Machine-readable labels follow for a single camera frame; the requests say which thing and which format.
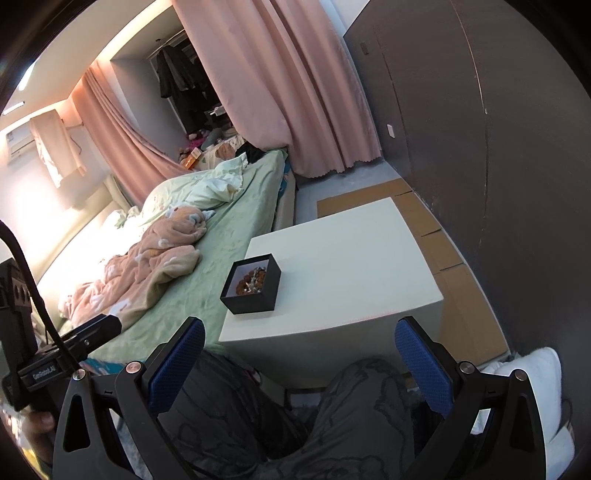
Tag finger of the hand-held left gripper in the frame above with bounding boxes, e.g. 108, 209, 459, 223
60, 314, 123, 359

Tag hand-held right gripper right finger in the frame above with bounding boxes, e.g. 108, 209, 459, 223
394, 316, 548, 480

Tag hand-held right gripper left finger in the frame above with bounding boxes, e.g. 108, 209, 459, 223
51, 316, 206, 480

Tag brown wooden bead bracelet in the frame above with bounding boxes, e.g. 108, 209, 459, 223
235, 267, 269, 297

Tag black jewelry box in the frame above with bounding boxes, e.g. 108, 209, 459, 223
220, 253, 282, 315

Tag person's left hand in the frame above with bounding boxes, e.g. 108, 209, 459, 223
22, 411, 56, 463

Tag person's grey patterned pants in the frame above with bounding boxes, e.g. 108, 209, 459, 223
157, 346, 462, 480

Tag flat cardboard sheet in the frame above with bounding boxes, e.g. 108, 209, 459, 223
316, 179, 513, 370

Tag pink fleece blanket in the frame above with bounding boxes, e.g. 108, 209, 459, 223
58, 205, 208, 330

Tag white cloth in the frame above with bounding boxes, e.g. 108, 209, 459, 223
471, 346, 575, 462

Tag white table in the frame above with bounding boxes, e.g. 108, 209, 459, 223
218, 197, 445, 393

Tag bed with green sheet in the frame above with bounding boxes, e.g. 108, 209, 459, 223
34, 148, 298, 370

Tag light green duvet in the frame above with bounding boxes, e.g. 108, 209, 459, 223
139, 154, 250, 217

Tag white air conditioner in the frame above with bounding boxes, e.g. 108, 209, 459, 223
4, 127, 43, 163

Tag pink curtain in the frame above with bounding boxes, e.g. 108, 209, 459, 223
172, 0, 384, 178
69, 62, 190, 208

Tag pile of stuffed toys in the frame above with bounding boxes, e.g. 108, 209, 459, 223
178, 129, 245, 171

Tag black garment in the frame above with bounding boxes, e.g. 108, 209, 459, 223
238, 141, 278, 165

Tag hanging dark clothes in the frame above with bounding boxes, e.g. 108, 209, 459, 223
154, 44, 223, 134

